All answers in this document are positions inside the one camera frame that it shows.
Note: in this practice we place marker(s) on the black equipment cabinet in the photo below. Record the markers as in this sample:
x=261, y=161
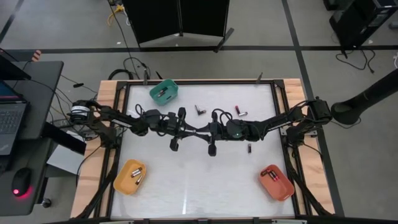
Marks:
x=357, y=21

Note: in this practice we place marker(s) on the grey metal bracket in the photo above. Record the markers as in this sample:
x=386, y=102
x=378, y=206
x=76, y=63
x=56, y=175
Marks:
x=145, y=77
x=259, y=79

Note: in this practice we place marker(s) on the black copper battery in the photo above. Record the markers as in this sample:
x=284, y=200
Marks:
x=249, y=148
x=161, y=91
x=202, y=112
x=163, y=94

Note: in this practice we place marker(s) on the black partition panel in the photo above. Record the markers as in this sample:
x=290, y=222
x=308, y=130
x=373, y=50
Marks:
x=155, y=18
x=202, y=15

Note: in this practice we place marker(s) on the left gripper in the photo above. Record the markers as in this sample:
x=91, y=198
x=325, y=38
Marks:
x=174, y=124

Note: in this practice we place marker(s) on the black computer mouse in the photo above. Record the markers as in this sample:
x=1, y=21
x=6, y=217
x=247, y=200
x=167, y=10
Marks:
x=21, y=182

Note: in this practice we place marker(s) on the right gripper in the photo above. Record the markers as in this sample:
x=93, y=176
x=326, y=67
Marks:
x=219, y=130

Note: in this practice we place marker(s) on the black desk monitor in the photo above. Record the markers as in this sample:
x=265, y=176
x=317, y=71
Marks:
x=12, y=70

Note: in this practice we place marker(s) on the black metal table frame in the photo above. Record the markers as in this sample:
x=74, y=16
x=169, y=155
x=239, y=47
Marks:
x=199, y=82

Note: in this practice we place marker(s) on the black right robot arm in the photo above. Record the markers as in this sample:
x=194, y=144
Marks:
x=273, y=123

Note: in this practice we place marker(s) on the orange plastic bin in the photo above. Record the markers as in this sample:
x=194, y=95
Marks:
x=281, y=189

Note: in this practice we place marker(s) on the teal plastic bin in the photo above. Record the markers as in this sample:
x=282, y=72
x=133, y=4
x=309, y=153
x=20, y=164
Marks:
x=171, y=89

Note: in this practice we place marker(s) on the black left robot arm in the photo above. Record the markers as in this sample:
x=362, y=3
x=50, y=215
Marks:
x=118, y=119

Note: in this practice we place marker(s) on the black caster wheel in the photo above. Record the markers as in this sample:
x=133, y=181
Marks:
x=46, y=203

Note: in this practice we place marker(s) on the black camera stand post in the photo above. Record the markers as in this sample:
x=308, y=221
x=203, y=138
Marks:
x=373, y=93

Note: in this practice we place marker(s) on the yellow plastic bin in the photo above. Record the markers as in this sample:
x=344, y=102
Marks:
x=124, y=183

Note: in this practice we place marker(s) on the black side desk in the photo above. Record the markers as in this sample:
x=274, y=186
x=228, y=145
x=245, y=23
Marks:
x=43, y=93

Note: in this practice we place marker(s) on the dark laptop computer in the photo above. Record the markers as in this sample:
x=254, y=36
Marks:
x=11, y=121

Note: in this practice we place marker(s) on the orange striped marker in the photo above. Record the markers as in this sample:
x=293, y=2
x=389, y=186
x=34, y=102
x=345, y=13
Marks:
x=36, y=56

